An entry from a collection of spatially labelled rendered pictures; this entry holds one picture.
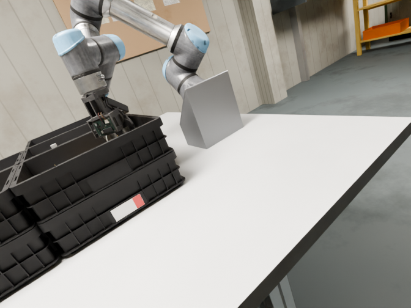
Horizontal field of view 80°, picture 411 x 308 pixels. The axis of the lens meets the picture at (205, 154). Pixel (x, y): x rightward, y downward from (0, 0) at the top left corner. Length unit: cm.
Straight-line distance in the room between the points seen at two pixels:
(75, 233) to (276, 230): 51
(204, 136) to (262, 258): 61
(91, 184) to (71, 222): 11
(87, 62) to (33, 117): 202
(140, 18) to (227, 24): 266
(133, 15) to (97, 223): 75
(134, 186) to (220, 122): 46
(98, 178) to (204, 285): 39
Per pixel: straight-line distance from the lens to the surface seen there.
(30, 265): 78
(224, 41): 359
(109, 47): 79
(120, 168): 71
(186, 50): 105
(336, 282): 133
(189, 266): 53
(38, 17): 283
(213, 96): 101
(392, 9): 633
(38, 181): 69
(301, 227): 54
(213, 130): 101
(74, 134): 127
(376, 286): 133
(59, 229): 75
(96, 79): 73
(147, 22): 108
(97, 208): 74
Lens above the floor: 107
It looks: 22 degrees down
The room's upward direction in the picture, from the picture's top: 20 degrees counter-clockwise
